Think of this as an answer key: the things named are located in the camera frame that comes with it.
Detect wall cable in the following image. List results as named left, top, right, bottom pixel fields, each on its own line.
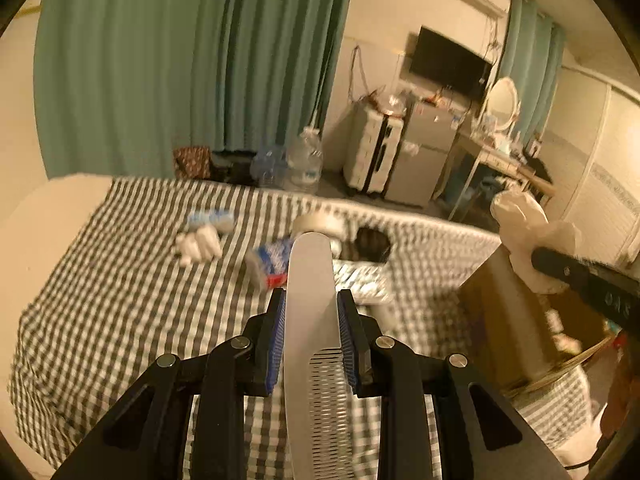
left=349, top=44, right=368, bottom=103

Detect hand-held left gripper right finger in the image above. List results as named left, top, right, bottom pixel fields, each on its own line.
left=336, top=289, right=571, bottom=480

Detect crushed clear water bottle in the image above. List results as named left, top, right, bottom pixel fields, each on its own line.
left=249, top=145, right=292, bottom=189

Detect grey mini fridge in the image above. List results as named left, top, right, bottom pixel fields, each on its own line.
left=384, top=100, right=460, bottom=209

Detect silver blister pack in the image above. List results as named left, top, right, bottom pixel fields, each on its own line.
left=331, top=260, right=392, bottom=307

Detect white oval vanity mirror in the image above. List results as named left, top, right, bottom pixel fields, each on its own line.
left=481, top=77, right=522, bottom=134

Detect white tape roll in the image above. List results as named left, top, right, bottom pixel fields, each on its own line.
left=292, top=212, right=347, bottom=242

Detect blue white red packet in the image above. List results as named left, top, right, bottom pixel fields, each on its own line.
left=244, top=239, right=301, bottom=290

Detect white cloth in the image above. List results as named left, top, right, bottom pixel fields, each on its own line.
left=490, top=190, right=582, bottom=295

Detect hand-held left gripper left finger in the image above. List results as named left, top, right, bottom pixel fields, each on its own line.
left=50, top=289, right=287, bottom=480

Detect blue white tissue packet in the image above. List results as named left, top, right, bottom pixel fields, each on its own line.
left=186, top=210, right=237, bottom=235

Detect white plastic comb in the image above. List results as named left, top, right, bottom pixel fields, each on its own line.
left=282, top=231, right=353, bottom=480

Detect large clear water bottle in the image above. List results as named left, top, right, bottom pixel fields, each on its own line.
left=286, top=127, right=324, bottom=194

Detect brown patterned bag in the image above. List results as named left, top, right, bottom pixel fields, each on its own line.
left=172, top=146, right=212, bottom=181

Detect white suitcase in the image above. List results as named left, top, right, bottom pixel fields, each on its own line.
left=342, top=102, right=407, bottom=196

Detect narrow green curtain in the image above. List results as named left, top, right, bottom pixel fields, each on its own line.
left=499, top=0, right=567, bottom=137

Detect brown cardboard box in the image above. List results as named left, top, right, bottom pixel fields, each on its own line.
left=457, top=245, right=621, bottom=397

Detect black shoes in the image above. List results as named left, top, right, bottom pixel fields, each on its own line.
left=210, top=150, right=257, bottom=187

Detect white dressing desk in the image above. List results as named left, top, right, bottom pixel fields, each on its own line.
left=434, top=129, right=557, bottom=222

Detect white sliding wardrobe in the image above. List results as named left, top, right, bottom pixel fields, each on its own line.
left=540, top=64, right=640, bottom=263

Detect black mesh strainer cup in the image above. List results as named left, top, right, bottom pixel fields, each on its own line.
left=351, top=226, right=394, bottom=264

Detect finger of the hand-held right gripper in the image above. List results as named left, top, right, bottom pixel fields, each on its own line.
left=531, top=246, right=603, bottom=297

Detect wide green curtain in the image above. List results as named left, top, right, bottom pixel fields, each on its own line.
left=32, top=0, right=360, bottom=182

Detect black wall television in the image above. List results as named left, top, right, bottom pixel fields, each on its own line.
left=409, top=25, right=494, bottom=99

